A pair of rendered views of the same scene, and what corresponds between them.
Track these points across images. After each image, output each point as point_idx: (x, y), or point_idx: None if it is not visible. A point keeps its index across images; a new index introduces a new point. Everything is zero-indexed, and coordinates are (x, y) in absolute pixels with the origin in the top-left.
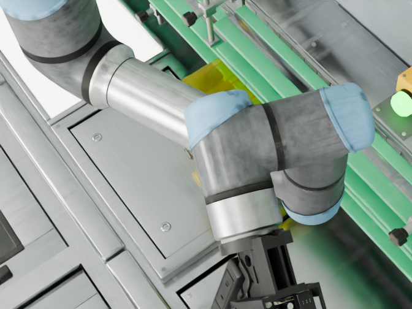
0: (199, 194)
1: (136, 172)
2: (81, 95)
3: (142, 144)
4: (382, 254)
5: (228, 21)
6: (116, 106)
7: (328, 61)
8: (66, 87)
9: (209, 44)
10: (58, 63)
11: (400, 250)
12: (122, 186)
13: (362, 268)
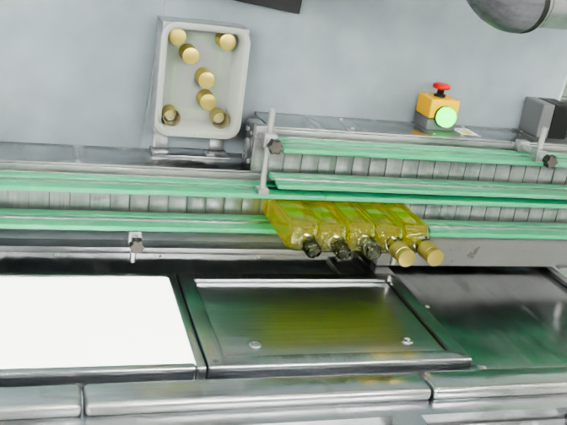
0: (376, 314)
1: (324, 336)
2: (544, 4)
3: (288, 324)
4: (469, 279)
5: (288, 144)
6: (559, 4)
7: (375, 131)
8: (537, 0)
9: (267, 190)
10: (486, 12)
11: (504, 230)
12: (338, 349)
13: (479, 289)
